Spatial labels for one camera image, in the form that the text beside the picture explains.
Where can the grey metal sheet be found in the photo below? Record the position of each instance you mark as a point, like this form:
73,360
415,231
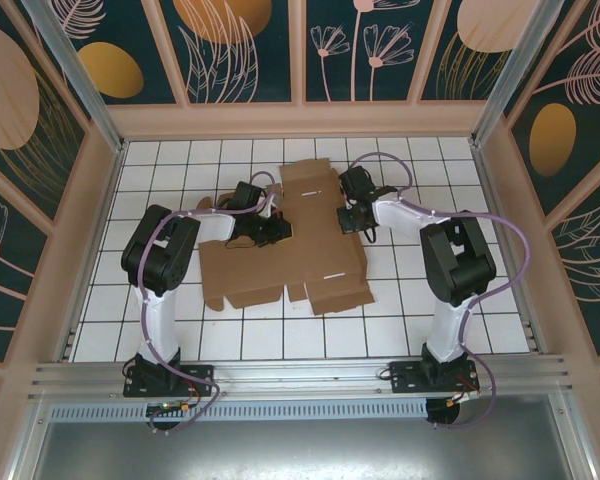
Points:
300,450

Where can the aluminium table edge rail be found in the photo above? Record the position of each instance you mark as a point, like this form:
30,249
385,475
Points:
300,375

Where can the aluminium frame post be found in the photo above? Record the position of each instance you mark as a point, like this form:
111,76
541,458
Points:
75,75
520,70

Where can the brown cardboard box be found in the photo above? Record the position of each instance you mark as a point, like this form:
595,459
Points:
310,240

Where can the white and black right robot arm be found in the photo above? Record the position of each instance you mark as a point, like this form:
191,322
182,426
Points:
455,260

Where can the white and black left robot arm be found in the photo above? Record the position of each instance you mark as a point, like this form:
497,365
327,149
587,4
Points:
162,250

